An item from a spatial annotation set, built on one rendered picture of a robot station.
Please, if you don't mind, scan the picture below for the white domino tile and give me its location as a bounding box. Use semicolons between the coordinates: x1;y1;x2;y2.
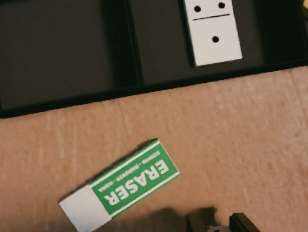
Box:
183;0;241;68

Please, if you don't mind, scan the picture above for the green and white eraser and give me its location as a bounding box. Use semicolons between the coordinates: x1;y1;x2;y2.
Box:
60;138;181;232

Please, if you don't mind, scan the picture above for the black three-compartment bin rack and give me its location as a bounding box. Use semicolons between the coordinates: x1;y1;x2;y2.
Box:
0;0;308;119

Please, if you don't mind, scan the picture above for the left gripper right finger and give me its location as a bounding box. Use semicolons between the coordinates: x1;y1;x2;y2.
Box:
229;212;261;232

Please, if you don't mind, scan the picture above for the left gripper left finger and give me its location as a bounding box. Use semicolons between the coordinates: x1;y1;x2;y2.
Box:
186;214;208;232

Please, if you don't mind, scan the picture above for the white die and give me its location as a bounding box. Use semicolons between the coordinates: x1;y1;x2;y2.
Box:
206;226;231;232

